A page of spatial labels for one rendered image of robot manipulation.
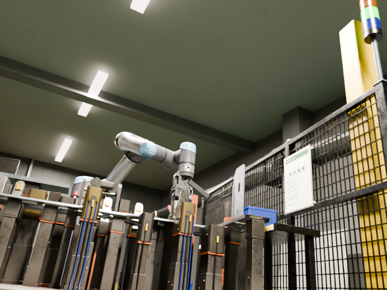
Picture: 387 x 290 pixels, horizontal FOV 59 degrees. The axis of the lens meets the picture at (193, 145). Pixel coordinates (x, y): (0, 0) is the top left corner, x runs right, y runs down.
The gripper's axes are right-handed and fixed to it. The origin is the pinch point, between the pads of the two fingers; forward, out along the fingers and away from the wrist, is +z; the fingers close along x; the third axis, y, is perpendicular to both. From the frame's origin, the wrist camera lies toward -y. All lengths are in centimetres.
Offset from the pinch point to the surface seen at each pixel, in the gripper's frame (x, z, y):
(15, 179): -33, -14, 76
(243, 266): 8.9, 17.4, -23.5
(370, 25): 60, -80, -54
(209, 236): 18.0, 8.8, -4.0
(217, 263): 17.5, 18.1, -8.2
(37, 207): -14, 2, 61
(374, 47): 59, -70, -56
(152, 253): -2.9, 15.4, 12.1
